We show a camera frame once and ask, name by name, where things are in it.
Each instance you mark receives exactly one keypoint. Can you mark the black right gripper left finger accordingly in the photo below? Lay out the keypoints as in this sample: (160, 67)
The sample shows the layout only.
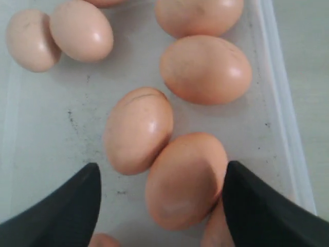
(67, 217)

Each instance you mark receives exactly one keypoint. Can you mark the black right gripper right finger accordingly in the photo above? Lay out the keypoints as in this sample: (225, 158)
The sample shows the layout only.
(257, 215)

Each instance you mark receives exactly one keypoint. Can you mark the brown egg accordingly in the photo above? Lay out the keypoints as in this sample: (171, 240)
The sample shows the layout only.
(139, 126)
(29, 41)
(217, 232)
(103, 240)
(186, 180)
(105, 3)
(205, 70)
(187, 17)
(81, 31)

